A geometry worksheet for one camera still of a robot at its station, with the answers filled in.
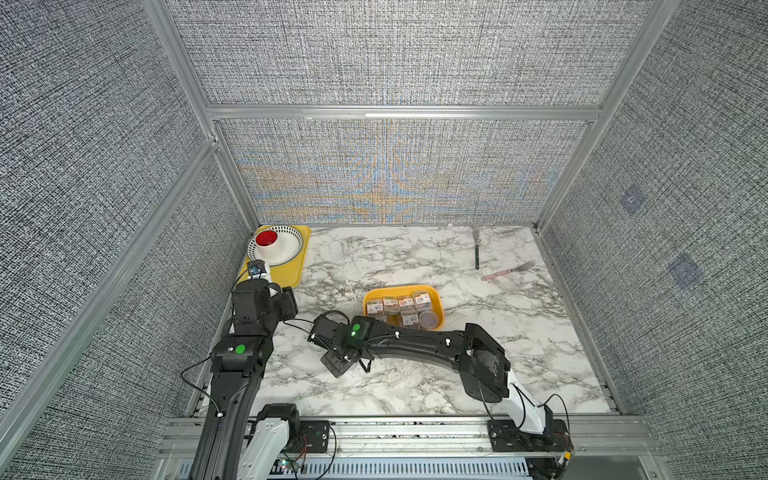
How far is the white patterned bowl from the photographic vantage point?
1.06 metres

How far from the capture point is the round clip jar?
90 cm

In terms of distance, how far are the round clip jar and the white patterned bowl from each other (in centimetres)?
51
